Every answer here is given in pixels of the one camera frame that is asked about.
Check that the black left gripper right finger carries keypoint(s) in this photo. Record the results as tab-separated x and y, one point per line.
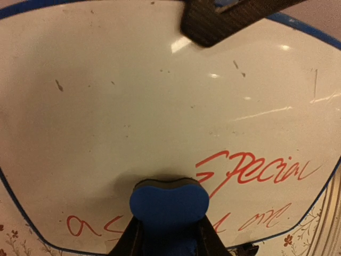
208	241

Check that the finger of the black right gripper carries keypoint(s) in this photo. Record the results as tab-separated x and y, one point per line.
207	25

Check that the floral patterned table mat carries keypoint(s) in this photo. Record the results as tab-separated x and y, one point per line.
317	234

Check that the blue whiteboard eraser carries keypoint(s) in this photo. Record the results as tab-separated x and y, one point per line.
169	212

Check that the small blue-framed whiteboard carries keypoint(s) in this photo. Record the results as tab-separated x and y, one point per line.
98	95

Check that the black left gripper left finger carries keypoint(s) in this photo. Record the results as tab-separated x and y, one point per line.
131	241

